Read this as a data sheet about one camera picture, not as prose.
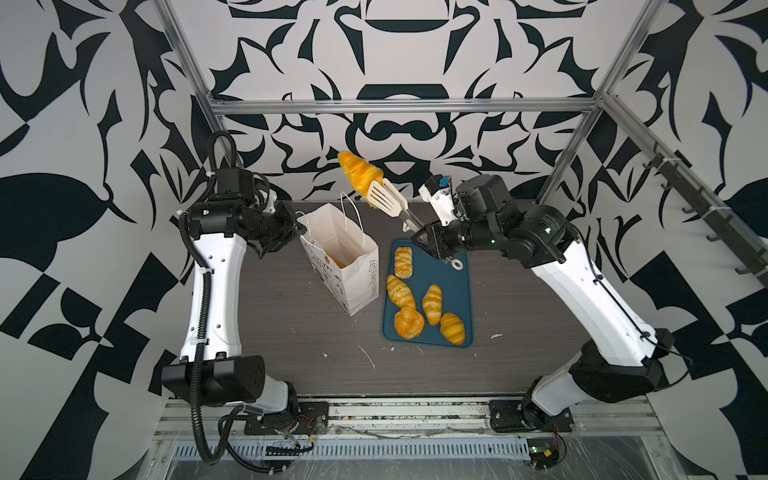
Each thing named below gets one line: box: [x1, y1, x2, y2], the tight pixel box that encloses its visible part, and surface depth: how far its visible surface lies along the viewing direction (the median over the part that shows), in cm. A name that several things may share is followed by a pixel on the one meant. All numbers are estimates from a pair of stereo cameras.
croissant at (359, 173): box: [338, 151, 384, 209], surface depth 65 cm
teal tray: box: [382, 238, 473, 347], surface depth 91 cm
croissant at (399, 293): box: [386, 274, 417, 309], surface depth 93 cm
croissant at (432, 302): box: [422, 284, 443, 326], surface depth 92 cm
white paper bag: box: [295, 192, 380, 317], surface depth 83 cm
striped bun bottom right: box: [440, 312, 465, 345], surface depth 87 cm
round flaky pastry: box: [394, 306, 425, 340], surface depth 88 cm
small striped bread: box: [394, 247, 413, 279], surface depth 99 cm
